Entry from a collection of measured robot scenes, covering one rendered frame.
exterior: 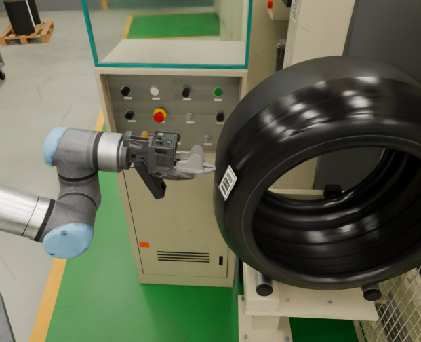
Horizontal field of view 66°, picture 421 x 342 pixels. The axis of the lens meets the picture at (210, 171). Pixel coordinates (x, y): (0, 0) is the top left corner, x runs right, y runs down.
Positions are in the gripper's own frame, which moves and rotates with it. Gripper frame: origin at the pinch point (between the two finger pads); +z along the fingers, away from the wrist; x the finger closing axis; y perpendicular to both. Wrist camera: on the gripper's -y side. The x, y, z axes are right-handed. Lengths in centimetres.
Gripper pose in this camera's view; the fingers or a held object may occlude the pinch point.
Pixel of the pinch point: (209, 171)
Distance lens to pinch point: 76.2
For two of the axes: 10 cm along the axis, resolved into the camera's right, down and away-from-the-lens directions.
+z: 9.9, 1.1, 0.2
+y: 1.1, -8.0, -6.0
